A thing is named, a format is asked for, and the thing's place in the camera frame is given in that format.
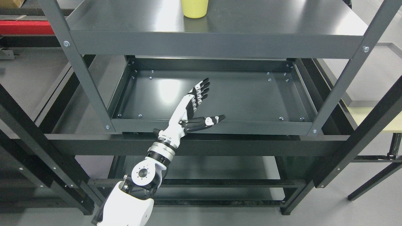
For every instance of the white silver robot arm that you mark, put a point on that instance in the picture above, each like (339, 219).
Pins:
(130, 203)

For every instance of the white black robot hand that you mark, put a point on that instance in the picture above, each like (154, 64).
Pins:
(183, 121)

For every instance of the black metal shelf rack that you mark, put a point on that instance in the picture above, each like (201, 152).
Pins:
(41, 175)

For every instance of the yellow plastic cup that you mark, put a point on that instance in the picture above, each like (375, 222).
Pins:
(194, 9)

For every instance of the grey metal shelf unit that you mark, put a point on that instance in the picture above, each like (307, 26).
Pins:
(277, 69)

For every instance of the red bar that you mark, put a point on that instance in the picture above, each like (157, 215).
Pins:
(25, 27)

